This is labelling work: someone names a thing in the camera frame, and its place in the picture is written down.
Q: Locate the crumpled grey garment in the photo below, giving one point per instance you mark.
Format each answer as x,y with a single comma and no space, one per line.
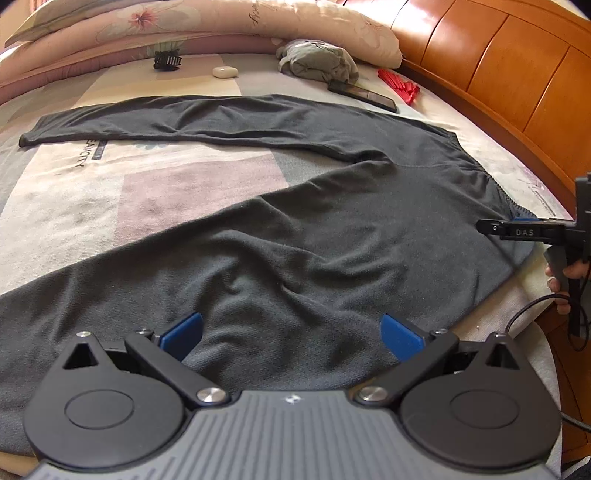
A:
318,62

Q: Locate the dark grey pants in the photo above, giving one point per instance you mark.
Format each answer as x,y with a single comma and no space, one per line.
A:
277,254

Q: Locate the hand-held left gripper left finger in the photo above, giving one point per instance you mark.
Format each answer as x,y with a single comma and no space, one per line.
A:
184,331

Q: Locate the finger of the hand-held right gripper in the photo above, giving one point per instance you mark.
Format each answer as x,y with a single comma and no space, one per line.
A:
489,227

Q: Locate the black hair claw clip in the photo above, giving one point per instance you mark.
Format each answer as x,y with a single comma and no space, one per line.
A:
167,61

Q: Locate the person's right hand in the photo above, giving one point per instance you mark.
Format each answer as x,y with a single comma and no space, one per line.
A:
562,305

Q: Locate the black smartphone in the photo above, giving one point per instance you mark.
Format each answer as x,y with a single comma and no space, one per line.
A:
364,96

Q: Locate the wooden headboard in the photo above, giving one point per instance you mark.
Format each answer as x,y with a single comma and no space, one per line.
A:
508,69

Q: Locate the white earbuds case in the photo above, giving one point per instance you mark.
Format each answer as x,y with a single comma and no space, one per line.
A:
225,71

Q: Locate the folded floral quilt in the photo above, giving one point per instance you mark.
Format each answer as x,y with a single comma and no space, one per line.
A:
231,27

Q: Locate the floral pillow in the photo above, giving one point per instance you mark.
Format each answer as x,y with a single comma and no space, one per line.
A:
92,18

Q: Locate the bed with patchwork sheet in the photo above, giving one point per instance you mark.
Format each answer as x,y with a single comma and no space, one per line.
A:
69,207

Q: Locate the red folding fan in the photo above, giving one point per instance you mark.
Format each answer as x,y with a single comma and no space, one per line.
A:
399,85

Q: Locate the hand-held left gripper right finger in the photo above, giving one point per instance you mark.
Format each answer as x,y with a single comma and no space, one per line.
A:
401,338

